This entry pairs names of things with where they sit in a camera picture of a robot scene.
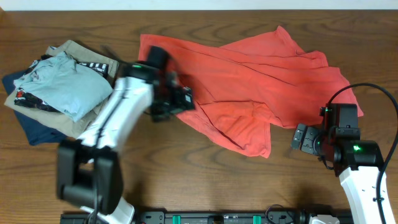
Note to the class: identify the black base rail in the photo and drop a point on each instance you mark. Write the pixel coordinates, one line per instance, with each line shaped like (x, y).
(274, 214)

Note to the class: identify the red orange t-shirt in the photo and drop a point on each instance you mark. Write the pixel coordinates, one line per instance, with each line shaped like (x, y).
(243, 88)

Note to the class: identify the light blue folded shirt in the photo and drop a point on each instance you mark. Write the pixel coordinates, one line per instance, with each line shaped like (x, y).
(68, 87)

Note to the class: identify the navy blue folded garment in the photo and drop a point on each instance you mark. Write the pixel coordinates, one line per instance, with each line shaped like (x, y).
(35, 132)

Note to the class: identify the beige folded pants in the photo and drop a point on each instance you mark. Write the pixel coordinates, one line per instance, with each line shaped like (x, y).
(59, 121)

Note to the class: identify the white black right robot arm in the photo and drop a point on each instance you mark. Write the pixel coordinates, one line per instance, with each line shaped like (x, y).
(357, 163)

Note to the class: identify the black patterned folded garment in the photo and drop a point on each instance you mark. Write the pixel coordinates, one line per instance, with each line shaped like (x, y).
(29, 100)

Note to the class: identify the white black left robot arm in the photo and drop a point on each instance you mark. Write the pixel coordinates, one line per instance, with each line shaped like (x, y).
(88, 169)

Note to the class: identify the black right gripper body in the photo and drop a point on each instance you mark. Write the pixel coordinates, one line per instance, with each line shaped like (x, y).
(306, 140)

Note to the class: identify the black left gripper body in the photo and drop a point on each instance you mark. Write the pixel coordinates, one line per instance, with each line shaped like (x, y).
(182, 99)

